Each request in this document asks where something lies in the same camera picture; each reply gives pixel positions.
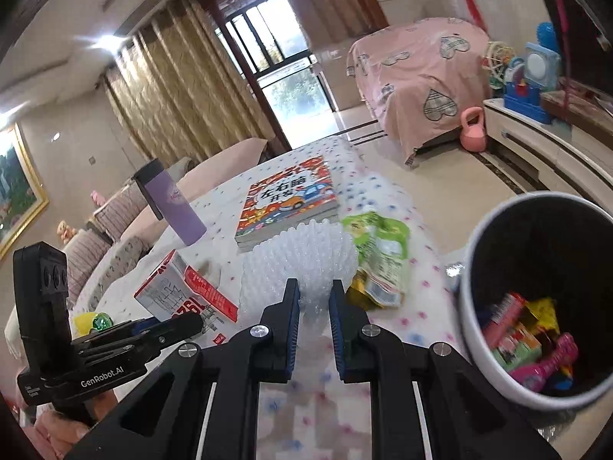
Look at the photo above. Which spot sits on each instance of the sofa with pink cover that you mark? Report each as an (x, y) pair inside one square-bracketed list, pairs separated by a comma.
[(225, 163)]

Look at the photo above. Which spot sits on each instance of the crushed green can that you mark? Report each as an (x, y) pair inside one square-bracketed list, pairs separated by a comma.
[(102, 322)]

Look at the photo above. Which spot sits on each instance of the small teddy bear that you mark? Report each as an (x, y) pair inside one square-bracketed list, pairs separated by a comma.
[(66, 230)]

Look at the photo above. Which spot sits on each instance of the white wooden television cabinet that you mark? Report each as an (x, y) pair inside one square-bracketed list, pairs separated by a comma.
[(550, 153)]

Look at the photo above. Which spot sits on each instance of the ceiling light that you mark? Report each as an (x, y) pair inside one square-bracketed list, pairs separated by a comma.
[(110, 42)]

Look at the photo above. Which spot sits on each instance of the white round trash bin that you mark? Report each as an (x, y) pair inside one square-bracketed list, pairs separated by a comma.
[(479, 258)]

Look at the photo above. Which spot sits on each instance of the toy ferris wheel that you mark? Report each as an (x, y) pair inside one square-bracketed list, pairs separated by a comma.
[(495, 64)]

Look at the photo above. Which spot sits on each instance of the black flat television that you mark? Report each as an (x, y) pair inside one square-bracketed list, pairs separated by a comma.
[(584, 19)]

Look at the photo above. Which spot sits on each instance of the pink plush toy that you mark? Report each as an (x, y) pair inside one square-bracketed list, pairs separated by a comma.
[(98, 199)]

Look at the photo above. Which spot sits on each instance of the colourful children's book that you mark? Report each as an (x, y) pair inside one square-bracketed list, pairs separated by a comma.
[(287, 201)]

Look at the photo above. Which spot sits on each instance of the blue toy washing machine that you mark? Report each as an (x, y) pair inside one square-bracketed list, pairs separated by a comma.
[(541, 67)]

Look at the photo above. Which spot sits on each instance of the beige patterned curtain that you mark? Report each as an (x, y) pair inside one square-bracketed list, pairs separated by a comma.
[(191, 91)]

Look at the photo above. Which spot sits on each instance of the wooden balcony door frame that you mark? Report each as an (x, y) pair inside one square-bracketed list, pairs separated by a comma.
[(364, 9)]

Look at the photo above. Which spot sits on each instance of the yellow green snack pouch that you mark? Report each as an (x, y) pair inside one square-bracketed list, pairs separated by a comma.
[(383, 254)]

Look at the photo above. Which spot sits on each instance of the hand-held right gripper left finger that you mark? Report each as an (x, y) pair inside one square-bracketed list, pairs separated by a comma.
[(292, 326)]

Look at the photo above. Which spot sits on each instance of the pink heart print blanket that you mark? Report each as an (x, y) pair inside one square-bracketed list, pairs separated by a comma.
[(416, 72)]

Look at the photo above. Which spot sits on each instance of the pink stick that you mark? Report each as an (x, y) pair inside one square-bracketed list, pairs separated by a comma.
[(565, 48)]

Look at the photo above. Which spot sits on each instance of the blue plastic bag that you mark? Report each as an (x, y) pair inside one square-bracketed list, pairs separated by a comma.
[(561, 379)]

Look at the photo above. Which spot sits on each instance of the person's left hand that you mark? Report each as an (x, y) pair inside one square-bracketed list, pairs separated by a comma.
[(57, 436)]

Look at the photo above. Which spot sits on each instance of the purple thermos bottle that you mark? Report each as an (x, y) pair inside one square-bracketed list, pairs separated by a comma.
[(175, 206)]

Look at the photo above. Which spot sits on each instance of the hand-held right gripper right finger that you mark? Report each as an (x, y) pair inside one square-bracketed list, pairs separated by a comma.
[(337, 326)]

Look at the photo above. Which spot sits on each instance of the striped pink pillow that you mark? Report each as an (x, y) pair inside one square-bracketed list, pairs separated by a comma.
[(127, 211)]

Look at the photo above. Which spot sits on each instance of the blue plastic toy set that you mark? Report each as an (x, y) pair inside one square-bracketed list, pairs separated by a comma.
[(524, 103)]

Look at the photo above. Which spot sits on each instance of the pink wrapper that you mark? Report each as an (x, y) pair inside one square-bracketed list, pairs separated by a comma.
[(550, 362)]

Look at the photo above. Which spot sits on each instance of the red wrapper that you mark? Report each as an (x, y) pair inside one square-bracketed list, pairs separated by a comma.
[(503, 316)]

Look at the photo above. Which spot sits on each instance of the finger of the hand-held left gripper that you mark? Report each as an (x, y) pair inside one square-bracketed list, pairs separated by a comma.
[(141, 325), (182, 326)]

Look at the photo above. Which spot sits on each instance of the red white carton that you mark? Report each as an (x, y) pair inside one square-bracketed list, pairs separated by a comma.
[(191, 292)]

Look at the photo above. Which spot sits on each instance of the yellow wrapper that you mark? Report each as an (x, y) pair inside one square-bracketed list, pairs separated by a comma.
[(543, 314)]

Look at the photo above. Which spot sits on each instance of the gold framed painting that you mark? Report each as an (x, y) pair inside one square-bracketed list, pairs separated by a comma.
[(19, 187)]

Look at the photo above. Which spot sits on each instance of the pink kettlebell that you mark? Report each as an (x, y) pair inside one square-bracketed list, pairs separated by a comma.
[(473, 136)]

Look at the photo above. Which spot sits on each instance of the blue spiky ball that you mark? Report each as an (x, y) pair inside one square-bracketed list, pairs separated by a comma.
[(547, 36)]

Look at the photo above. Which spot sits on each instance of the white foam net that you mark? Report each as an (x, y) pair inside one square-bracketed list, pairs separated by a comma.
[(297, 254)]

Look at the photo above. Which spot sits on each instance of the green drink carton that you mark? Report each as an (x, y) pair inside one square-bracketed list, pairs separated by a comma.
[(517, 350)]

